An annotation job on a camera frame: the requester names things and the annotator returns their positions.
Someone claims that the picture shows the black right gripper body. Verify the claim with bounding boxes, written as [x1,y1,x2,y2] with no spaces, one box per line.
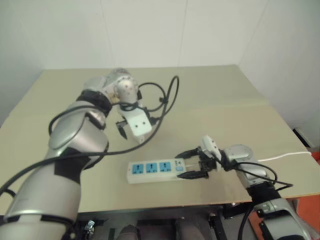
[197,147,218,176]

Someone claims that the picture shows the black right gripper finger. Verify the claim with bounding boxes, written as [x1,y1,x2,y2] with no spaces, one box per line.
[176,170,210,181]
[174,147,202,160]

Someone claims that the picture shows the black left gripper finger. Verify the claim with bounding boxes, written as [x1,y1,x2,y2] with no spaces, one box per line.
[116,124,129,141]

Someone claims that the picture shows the white power strip blue sockets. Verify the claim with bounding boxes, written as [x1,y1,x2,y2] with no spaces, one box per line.
[127,158,201,185]

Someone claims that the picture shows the dark rounded shape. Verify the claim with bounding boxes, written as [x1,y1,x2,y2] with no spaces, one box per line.
[117,224,141,240]

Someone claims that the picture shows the small metal clamp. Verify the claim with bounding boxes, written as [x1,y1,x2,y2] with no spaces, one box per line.
[84,219,96,232]

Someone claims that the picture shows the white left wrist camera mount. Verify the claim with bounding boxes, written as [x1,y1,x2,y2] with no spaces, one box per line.
[119,106,153,144]

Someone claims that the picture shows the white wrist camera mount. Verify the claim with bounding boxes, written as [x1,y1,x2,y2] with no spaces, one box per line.
[201,135,223,162]
[119,106,153,144]

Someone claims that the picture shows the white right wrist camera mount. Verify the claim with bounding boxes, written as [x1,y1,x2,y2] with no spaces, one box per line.
[201,135,223,162]

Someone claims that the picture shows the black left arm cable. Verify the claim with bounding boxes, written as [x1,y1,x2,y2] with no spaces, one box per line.
[0,75,180,199]

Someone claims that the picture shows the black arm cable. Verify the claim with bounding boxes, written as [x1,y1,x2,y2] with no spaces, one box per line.
[0,75,180,199]
[223,161,294,238]

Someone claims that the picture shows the black table frame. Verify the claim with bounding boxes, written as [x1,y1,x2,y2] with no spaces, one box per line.
[74,201,254,240]

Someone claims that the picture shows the white power cable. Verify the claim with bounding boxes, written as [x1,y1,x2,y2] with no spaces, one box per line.
[257,150,313,163]

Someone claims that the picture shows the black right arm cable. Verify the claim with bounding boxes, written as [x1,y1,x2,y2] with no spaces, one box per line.
[223,161,294,238]

